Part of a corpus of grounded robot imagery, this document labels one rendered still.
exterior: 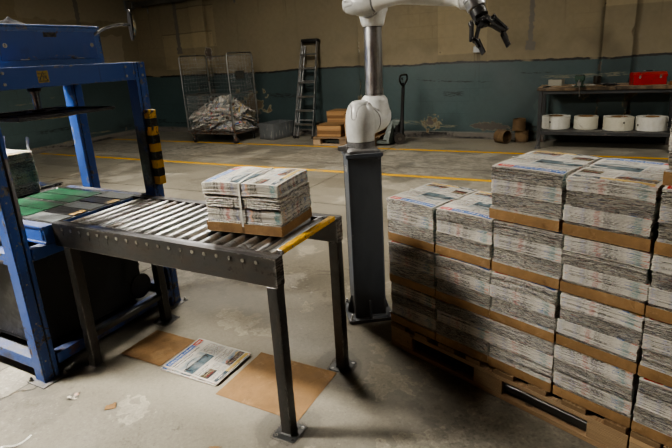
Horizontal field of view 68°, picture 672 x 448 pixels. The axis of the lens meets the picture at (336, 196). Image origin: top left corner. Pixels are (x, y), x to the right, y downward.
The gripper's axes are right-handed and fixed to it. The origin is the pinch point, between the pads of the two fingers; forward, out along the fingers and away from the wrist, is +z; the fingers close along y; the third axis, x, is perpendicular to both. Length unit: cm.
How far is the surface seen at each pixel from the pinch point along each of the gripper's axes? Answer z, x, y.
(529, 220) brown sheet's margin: 77, -17, -32
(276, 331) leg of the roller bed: 81, 11, -135
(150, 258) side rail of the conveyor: 33, 38, -175
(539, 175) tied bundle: 63, -27, -27
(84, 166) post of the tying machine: -58, 148, -211
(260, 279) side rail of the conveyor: 60, 4, -134
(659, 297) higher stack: 115, -45, -17
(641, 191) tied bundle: 80, -53, -13
